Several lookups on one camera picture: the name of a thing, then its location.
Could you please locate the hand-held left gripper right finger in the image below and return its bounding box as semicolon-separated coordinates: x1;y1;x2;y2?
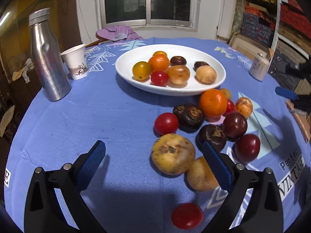
203;141;284;233

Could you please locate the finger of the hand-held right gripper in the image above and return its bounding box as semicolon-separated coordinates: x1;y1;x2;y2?
285;63;311;78
275;87;311;113

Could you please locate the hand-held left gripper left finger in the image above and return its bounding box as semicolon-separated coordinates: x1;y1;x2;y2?
24;140;106;233

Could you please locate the tan round fruit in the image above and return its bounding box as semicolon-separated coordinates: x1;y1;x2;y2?
187;156;220;192

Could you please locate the dark red plum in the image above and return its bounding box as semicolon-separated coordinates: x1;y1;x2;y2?
234;134;261;163
223;112;248;139

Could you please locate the pinkish tan fruit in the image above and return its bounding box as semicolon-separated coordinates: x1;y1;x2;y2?
235;97;253;117

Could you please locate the large tan scarred fruit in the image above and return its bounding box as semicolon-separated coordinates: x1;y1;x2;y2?
151;133;196;175

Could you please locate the pale round potato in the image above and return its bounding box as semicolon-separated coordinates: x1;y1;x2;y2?
196;65;217;85

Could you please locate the white plate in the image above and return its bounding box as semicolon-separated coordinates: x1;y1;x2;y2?
115;44;226;97

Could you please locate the orange tan fruit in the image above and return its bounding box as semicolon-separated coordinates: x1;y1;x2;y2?
168;65;190;85

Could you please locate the yellow green tomato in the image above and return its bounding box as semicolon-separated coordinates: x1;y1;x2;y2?
132;61;151;81

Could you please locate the mandarin orange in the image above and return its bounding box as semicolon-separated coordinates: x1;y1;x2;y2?
199;89;228;117
148;55;170;73

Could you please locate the stack of dark grey boxes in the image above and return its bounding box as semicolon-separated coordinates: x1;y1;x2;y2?
268;41;311;95

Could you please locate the brown wrapped parcel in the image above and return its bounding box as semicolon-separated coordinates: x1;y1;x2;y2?
285;99;311;141

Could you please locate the white beverage can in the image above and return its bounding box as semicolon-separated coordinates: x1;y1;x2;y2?
249;53;270;81

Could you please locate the blue printed tablecloth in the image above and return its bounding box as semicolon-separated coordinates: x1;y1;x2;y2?
3;37;311;233

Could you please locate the stack of red patterned boxes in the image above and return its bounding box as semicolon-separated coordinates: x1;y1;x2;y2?
279;0;311;39

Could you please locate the white metal shelf rack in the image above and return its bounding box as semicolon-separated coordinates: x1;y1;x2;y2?
268;0;311;59

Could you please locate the stack of blue patterned boxes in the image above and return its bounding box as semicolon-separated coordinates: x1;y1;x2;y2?
240;5;276;46

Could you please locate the small red fruit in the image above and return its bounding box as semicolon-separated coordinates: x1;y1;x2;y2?
224;99;235;116

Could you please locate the mottled green panel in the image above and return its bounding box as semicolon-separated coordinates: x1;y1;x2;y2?
231;0;246;37

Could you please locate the beige cloth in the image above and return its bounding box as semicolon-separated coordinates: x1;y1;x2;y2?
0;104;15;137

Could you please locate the white paper cup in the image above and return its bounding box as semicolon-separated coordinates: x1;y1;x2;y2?
61;44;88;80

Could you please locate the stainless steel bottle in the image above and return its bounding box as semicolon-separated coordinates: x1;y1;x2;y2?
29;8;72;102

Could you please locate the white rag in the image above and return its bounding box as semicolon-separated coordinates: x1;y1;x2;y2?
12;58;33;83

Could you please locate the curved wooden chair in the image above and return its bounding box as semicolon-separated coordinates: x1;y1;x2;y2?
85;37;110;48

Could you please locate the purple cloth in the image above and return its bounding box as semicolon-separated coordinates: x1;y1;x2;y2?
95;26;144;42

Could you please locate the sliding glass window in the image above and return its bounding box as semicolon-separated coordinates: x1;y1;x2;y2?
97;0;201;30

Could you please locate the wooden picture frame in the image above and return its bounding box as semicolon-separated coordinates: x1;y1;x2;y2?
228;33;274;59

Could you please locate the wooden wall cabinet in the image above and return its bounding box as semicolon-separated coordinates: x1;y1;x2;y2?
0;0;82;136

